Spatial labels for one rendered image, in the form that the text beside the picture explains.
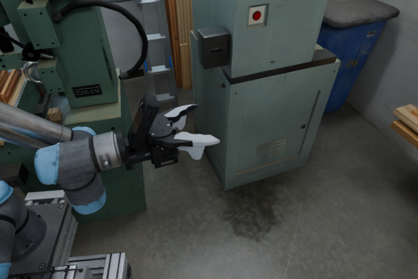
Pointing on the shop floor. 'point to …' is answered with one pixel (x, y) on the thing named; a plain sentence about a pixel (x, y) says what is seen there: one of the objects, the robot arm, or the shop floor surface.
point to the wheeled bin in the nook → (351, 36)
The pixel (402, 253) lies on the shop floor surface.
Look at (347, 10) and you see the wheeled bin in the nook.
